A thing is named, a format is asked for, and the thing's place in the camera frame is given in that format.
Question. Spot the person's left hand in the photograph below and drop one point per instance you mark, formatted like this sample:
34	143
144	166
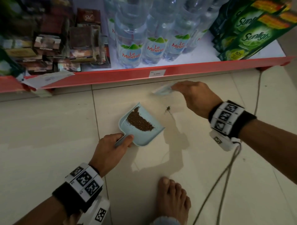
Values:
109	153

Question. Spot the person's right hand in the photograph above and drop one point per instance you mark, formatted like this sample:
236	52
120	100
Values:
199	99

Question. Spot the light blue plastic dustpan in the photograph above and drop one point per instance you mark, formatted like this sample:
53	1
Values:
143	138

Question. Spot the light blue brush white bristles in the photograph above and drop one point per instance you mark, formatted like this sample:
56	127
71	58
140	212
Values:
162	90

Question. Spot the brown granules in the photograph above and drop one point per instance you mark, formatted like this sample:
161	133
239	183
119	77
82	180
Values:
139	121

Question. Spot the red edged store shelf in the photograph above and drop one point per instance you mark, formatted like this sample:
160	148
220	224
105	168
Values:
116	76

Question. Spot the person's left forearm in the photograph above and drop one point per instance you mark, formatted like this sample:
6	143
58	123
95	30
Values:
39	213

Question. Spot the person's right forearm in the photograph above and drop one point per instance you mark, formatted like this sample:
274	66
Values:
273	146

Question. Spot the person's right foot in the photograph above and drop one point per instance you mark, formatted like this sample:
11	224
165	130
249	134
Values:
172	199

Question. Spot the black right wristband with markers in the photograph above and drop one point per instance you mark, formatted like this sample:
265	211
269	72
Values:
229	118

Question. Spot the black wristband with markers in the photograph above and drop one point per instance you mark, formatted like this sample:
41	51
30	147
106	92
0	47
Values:
229	118
81	183

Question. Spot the black left wristband with markers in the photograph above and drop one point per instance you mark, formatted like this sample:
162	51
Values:
81	183

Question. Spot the stack of clear water bottles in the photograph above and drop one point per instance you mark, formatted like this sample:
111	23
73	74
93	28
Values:
150	34

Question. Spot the stack of dark green pouches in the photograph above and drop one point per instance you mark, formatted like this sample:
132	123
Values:
253	34
7	67

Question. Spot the fuzzy blue right trouser cuff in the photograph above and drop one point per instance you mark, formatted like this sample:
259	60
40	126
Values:
166	221

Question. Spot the pile of small brown packets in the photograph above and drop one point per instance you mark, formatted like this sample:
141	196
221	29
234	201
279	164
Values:
58	41

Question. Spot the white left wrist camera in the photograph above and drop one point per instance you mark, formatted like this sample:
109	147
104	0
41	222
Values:
97	211

